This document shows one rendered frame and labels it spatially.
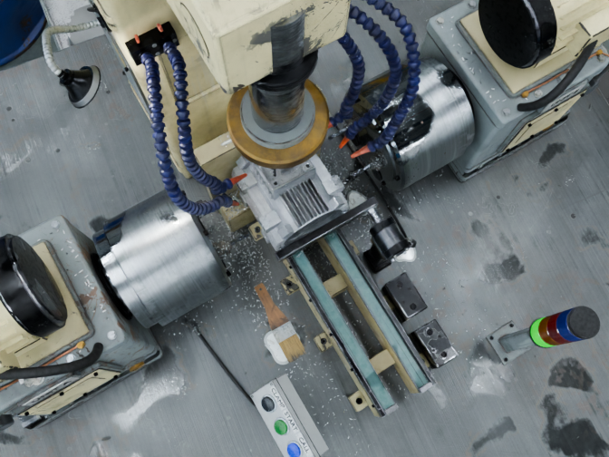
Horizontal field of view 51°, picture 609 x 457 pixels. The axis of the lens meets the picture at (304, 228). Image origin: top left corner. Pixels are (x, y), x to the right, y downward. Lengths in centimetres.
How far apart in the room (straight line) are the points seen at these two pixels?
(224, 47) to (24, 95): 115
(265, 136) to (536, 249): 87
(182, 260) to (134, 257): 9
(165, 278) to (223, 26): 62
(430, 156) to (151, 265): 61
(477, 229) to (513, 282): 16
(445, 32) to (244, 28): 74
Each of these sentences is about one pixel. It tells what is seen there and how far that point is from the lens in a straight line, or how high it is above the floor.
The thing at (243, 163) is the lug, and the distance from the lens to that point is 136.
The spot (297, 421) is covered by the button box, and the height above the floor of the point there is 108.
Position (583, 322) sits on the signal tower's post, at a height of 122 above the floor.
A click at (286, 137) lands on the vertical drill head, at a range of 109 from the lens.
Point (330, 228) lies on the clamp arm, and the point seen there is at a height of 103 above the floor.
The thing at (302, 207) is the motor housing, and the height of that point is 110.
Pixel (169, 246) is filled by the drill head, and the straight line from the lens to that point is 125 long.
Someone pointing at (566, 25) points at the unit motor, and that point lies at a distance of 134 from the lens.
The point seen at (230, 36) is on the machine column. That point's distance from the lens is 78.
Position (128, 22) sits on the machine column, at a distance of 105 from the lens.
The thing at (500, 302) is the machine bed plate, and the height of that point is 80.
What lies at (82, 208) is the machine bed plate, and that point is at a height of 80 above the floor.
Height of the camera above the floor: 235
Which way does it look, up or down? 75 degrees down
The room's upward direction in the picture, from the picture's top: 5 degrees clockwise
